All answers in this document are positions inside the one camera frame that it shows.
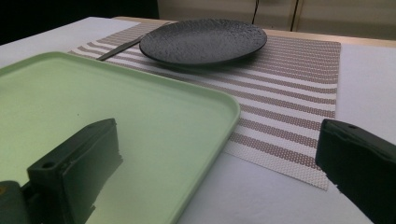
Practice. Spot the striped woven placemat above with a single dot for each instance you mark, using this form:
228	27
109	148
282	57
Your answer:
280	102

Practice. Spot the black textured plate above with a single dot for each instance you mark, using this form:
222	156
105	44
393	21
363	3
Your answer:
202	42

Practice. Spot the light green plastic tray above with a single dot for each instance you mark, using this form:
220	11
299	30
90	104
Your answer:
124	124

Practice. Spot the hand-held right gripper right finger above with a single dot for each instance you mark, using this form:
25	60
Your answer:
358	161

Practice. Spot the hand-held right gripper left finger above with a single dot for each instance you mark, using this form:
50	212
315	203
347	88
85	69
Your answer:
74	168

